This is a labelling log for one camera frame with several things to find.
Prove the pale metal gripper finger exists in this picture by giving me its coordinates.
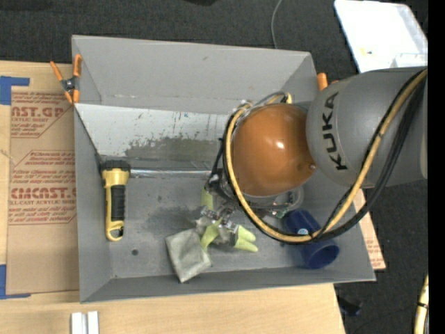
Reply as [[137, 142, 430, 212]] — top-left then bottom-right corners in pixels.
[[217, 220, 241, 247], [193, 208, 223, 233]]

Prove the yellow-green soft toy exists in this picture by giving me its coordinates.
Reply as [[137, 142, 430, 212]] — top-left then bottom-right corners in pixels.
[[200, 186, 259, 254]]

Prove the grey-green cloth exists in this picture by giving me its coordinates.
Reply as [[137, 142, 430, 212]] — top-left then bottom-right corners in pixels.
[[164, 228, 213, 284]]

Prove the grey metal bin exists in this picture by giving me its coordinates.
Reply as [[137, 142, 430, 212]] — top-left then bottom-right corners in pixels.
[[71, 35, 378, 304]]

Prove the blue plastic cup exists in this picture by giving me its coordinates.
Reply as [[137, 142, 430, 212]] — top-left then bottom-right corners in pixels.
[[280, 208, 341, 271]]

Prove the yellow and black flashlight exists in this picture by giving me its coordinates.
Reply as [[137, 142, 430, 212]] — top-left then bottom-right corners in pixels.
[[101, 159, 131, 242]]

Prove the brown cardboard board, red print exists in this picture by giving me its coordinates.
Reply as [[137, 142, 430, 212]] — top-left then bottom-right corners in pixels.
[[0, 60, 387, 296]]

